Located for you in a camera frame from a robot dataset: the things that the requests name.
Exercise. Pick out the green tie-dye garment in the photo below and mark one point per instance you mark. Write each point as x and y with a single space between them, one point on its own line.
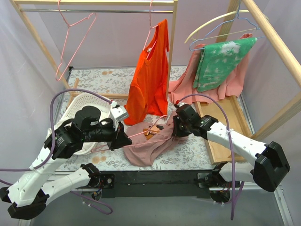
218 61

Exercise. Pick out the left wooden clothes rack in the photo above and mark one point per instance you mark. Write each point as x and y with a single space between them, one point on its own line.
92 34

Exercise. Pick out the wooden clothes rack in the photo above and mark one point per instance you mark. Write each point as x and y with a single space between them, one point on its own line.
92 34
269 86

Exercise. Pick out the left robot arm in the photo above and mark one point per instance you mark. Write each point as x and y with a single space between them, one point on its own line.
32 192

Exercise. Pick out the pink hanger holding orange shirt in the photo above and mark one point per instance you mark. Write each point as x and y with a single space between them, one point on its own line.
150 25

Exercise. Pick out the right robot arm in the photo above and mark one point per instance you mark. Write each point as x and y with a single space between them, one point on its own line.
266 164

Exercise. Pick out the orange t-shirt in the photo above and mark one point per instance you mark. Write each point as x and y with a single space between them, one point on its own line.
147 93

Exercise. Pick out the right wooden clothes rack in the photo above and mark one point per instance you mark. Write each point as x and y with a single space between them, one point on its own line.
269 86

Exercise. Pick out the salmon pink pleated garment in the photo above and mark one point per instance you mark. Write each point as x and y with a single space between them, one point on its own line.
232 86

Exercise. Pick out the white laundry basket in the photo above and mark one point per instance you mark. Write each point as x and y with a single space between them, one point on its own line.
82 100

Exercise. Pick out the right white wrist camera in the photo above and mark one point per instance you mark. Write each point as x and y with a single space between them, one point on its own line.
179 103

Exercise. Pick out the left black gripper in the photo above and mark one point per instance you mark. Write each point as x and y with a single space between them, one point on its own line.
118 135

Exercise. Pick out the floral table cloth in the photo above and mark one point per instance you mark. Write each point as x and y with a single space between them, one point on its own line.
192 154

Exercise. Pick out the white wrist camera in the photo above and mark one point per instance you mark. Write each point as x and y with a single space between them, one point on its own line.
179 103
117 113

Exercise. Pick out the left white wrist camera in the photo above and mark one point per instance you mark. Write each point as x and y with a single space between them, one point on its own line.
117 113

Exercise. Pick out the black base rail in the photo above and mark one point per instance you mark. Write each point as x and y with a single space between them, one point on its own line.
159 183

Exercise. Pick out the blue wire hanger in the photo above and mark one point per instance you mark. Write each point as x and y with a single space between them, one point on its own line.
233 5

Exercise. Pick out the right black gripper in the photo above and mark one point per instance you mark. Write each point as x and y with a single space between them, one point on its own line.
176 125

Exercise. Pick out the dusty pink graphic t-shirt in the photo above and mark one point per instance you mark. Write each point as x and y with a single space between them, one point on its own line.
149 141

